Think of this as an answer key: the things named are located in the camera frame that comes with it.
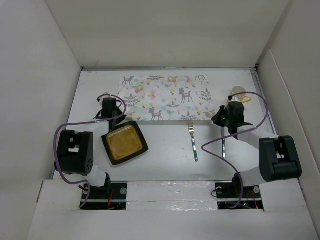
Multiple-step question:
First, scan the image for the square black yellow plate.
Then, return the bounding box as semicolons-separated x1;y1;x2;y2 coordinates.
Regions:
101;121;149;166

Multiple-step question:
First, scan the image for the floral animal print cloth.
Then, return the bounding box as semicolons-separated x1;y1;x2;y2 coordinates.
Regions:
118;75;216;121

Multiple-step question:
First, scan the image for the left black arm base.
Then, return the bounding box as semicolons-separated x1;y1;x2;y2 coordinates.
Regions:
79;174;128;211

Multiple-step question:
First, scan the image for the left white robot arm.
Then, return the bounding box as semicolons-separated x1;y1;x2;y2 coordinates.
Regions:
53;94;127;199

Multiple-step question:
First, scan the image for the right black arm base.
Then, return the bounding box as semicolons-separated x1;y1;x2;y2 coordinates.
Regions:
211;174;264;210

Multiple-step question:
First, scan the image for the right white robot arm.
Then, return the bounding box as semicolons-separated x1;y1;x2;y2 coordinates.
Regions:
211;101;302;197

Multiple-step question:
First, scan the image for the yellow ceramic mug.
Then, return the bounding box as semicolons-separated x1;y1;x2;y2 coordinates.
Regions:
229;86;252;104

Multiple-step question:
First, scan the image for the silver knife teal handle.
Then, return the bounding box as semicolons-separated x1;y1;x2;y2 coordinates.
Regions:
220;127;226;159

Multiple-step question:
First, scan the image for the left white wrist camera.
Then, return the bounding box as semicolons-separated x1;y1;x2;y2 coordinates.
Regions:
97;92;110;105

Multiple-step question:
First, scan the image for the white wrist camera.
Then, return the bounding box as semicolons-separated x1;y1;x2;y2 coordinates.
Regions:
228;95;240;102
97;92;110;105

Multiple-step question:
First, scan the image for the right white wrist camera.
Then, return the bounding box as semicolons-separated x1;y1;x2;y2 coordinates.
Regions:
228;95;240;102

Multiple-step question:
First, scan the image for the silver fork teal handle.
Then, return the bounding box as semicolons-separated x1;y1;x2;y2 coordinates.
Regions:
188;122;199;163

